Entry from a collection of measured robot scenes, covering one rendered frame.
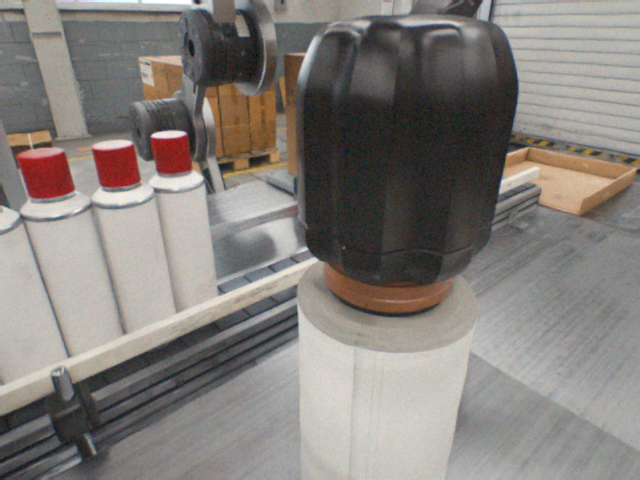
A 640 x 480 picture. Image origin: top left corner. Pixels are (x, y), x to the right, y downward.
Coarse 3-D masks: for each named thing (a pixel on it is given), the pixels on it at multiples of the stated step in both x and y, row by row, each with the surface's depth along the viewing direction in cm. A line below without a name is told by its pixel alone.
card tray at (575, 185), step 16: (512, 160) 115; (528, 160) 119; (544, 160) 116; (560, 160) 113; (576, 160) 110; (592, 160) 107; (544, 176) 107; (560, 176) 107; (576, 176) 107; (592, 176) 107; (608, 176) 106; (624, 176) 96; (544, 192) 97; (560, 192) 97; (576, 192) 97; (592, 192) 97; (608, 192) 92; (560, 208) 88; (576, 208) 88; (592, 208) 89
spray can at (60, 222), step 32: (32, 160) 32; (64, 160) 34; (32, 192) 34; (64, 192) 34; (32, 224) 34; (64, 224) 34; (96, 224) 38; (64, 256) 35; (96, 256) 37; (64, 288) 36; (96, 288) 38; (64, 320) 38; (96, 320) 39
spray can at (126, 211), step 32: (96, 160) 35; (128, 160) 36; (96, 192) 37; (128, 192) 36; (128, 224) 37; (128, 256) 38; (160, 256) 40; (128, 288) 39; (160, 288) 41; (128, 320) 41; (160, 320) 42
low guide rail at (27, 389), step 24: (312, 264) 52; (240, 288) 47; (264, 288) 48; (192, 312) 43; (216, 312) 45; (144, 336) 40; (168, 336) 42; (72, 360) 37; (96, 360) 38; (120, 360) 39; (24, 384) 35; (48, 384) 36; (0, 408) 34
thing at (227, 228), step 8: (296, 200) 58; (272, 208) 55; (280, 208) 55; (288, 208) 56; (296, 208) 57; (248, 216) 53; (256, 216) 53; (264, 216) 54; (272, 216) 55; (280, 216) 56; (216, 224) 51; (224, 224) 51; (232, 224) 51; (240, 224) 52; (248, 224) 53; (256, 224) 53; (216, 232) 50; (224, 232) 51; (232, 232) 51
